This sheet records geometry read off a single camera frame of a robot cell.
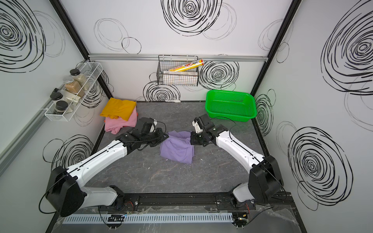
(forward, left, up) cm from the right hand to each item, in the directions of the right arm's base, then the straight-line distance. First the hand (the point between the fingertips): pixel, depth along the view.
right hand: (191, 140), depth 81 cm
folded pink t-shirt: (+15, +53, -9) cm, 56 cm away
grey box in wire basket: (+31, +10, +19) cm, 38 cm away
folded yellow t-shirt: (+26, +53, -3) cm, 59 cm away
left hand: (+1, +12, +4) cm, 13 cm away
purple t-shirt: (-3, +7, -2) cm, 8 cm away
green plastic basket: (+41, -32, -14) cm, 54 cm away
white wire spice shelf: (+39, +66, +19) cm, 79 cm away
